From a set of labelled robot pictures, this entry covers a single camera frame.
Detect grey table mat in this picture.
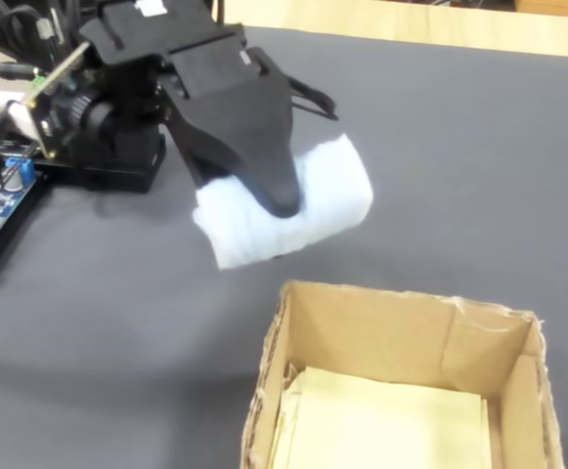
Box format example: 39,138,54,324
0,23,568,469

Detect black arm motor wires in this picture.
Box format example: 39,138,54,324
0,0,69,64

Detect yellow paper sheets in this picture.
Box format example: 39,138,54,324
271,363,493,469

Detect open cardboard box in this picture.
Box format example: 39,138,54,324
239,278,566,469

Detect blue circuit board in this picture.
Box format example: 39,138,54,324
0,139,50,279

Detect motor controller circuit board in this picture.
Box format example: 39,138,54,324
22,41,92,160

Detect white cloth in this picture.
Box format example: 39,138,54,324
193,132,375,271

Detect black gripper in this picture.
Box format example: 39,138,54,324
167,33,340,218

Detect black power plug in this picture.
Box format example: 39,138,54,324
0,61,38,82

